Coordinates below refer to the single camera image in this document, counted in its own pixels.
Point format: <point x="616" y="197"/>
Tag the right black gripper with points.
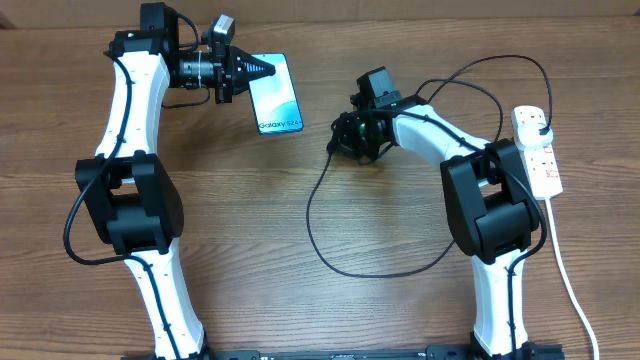
<point x="345" y="144"/>

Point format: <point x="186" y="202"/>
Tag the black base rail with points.
<point x="433" y="352"/>

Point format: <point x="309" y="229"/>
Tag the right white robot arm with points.
<point x="490" y="210"/>

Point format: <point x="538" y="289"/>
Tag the Galaxy S24+ smartphone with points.
<point x="274" y="100"/>

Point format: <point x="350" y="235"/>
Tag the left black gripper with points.
<point x="230" y="78"/>

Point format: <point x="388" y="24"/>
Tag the white power strip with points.
<point x="540" y="164"/>

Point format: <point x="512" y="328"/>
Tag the white charger adapter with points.
<point x="532" y="136"/>

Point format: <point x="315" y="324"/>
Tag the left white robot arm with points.
<point x="131" y="199"/>

